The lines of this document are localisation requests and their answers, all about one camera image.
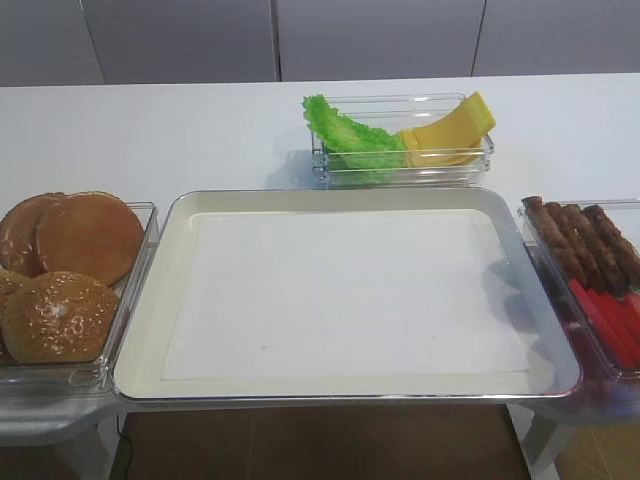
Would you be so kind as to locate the clear bun container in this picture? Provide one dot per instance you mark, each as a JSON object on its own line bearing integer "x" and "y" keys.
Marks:
{"x": 79, "y": 378}

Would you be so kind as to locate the sesame top bun left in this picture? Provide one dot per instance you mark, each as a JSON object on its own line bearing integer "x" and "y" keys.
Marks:
{"x": 10, "y": 282}

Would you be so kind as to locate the clear lettuce cheese container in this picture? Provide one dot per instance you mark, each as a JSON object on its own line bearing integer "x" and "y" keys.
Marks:
{"x": 395, "y": 113}

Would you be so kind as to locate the sesame bun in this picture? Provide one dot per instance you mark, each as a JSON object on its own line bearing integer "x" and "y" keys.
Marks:
{"x": 58, "y": 317}
{"x": 10, "y": 282}

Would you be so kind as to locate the brown patty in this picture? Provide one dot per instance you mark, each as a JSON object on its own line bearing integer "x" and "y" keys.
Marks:
{"x": 555, "y": 240}
{"x": 602, "y": 270}
{"x": 575, "y": 245}
{"x": 623, "y": 251}

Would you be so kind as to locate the sesame top bun front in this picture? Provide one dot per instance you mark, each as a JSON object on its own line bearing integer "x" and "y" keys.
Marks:
{"x": 58, "y": 317}

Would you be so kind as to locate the clear patty tomato container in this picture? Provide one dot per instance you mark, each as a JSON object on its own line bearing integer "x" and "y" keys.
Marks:
{"x": 606, "y": 393}

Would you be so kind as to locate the white paper sheet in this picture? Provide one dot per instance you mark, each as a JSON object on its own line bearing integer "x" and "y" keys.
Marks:
{"x": 290, "y": 295}

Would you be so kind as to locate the red tomato slice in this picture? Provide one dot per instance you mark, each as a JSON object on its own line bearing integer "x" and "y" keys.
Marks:
{"x": 596, "y": 298}
{"x": 631, "y": 305}
{"x": 619, "y": 354}
{"x": 629, "y": 325}

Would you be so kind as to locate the silver metal tray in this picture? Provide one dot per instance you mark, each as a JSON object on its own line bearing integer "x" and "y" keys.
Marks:
{"x": 552, "y": 370}

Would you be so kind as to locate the yellow cheese slices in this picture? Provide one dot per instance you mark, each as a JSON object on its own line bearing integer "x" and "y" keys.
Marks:
{"x": 445, "y": 141}

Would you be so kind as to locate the green lettuce leaf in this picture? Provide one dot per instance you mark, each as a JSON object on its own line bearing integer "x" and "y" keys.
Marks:
{"x": 358, "y": 145}

